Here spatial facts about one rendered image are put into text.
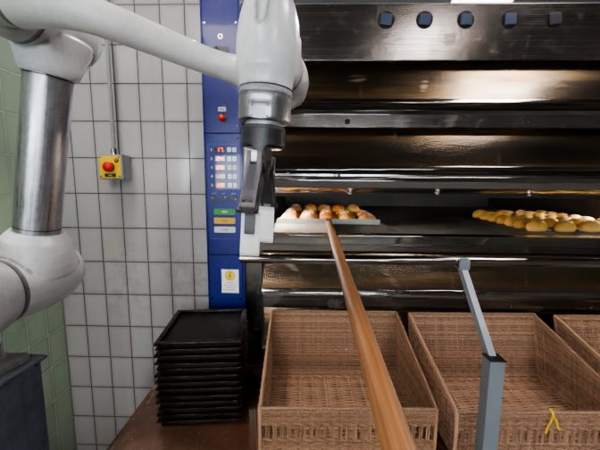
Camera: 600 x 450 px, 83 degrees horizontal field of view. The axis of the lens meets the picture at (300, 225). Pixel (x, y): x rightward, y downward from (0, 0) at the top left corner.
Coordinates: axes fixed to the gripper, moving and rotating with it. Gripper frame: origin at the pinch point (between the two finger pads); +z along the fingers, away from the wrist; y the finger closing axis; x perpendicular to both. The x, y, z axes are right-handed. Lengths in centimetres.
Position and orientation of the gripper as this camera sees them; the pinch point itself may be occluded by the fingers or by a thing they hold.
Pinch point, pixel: (258, 242)
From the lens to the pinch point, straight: 61.0
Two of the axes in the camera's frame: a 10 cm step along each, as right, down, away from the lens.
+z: -0.6, 9.9, 1.1
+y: -0.8, 1.1, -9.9
